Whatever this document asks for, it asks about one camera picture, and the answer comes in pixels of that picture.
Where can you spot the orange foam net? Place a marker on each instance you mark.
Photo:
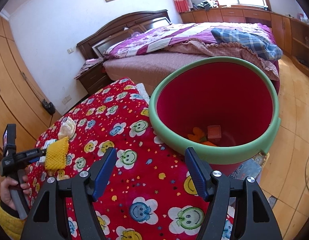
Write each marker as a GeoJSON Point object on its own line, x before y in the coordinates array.
{"type": "Point", "coordinates": [197, 135]}

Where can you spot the wall socket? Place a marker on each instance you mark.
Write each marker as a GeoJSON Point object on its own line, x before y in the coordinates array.
{"type": "Point", "coordinates": [67, 100]}

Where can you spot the dark wooden headboard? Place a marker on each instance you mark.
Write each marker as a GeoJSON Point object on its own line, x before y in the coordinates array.
{"type": "Point", "coordinates": [114, 27]}

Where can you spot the person's left hand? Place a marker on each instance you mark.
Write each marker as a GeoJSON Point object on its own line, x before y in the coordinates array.
{"type": "Point", "coordinates": [7, 192]}

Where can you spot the light wooden wardrobe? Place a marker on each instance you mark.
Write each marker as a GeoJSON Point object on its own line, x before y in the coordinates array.
{"type": "Point", "coordinates": [14, 92]}

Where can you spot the red smiley printed cloth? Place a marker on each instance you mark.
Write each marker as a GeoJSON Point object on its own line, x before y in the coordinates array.
{"type": "Point", "coordinates": [134, 167]}

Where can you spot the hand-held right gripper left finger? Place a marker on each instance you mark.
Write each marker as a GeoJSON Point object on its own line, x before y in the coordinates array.
{"type": "Point", "coordinates": [104, 172]}

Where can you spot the dark wooden nightstand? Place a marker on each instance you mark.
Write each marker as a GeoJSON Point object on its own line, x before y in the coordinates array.
{"type": "Point", "coordinates": [94, 81]}

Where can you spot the dark clothes pile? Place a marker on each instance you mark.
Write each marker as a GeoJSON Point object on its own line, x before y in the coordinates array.
{"type": "Point", "coordinates": [207, 5]}

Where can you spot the person's left forearm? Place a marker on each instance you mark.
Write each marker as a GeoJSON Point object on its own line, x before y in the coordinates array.
{"type": "Point", "coordinates": [7, 226]}

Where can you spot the yellow foam net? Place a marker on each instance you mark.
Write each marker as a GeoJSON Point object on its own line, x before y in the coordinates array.
{"type": "Point", "coordinates": [57, 155]}

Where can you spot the red bin with green rim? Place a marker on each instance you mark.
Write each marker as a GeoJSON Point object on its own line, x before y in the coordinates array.
{"type": "Point", "coordinates": [214, 100]}

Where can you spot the white tissue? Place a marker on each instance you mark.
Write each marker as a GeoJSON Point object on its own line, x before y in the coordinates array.
{"type": "Point", "coordinates": [67, 128]}

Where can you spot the pink cloth on nightstand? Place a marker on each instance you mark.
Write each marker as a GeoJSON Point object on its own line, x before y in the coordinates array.
{"type": "Point", "coordinates": [90, 65]}

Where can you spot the low wooden cabinet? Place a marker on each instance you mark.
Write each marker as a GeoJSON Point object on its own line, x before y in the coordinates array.
{"type": "Point", "coordinates": [282, 30]}

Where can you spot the black charger on wall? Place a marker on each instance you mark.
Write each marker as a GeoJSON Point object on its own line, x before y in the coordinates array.
{"type": "Point", "coordinates": [49, 107]}

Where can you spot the blue plaid cloth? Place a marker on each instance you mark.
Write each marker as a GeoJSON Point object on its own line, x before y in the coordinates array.
{"type": "Point", "coordinates": [244, 41]}

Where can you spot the bed with pink sheet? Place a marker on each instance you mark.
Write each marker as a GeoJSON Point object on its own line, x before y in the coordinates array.
{"type": "Point", "coordinates": [144, 67]}

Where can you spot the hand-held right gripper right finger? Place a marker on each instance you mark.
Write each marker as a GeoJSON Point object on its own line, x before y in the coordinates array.
{"type": "Point", "coordinates": [197, 175]}

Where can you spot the pink frilled blanket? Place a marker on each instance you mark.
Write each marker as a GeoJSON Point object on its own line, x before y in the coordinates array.
{"type": "Point", "coordinates": [249, 57]}

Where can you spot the wall light switch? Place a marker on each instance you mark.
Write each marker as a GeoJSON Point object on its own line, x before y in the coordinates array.
{"type": "Point", "coordinates": [70, 50]}

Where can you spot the magazines on floor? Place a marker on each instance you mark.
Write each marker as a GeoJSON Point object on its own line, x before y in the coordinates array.
{"type": "Point", "coordinates": [249, 167]}

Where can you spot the orange cardboard box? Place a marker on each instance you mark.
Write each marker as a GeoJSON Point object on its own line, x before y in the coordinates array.
{"type": "Point", "coordinates": [214, 132]}

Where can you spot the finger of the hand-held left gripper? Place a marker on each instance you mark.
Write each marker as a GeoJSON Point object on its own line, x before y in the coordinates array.
{"type": "Point", "coordinates": [44, 151]}
{"type": "Point", "coordinates": [38, 160]}

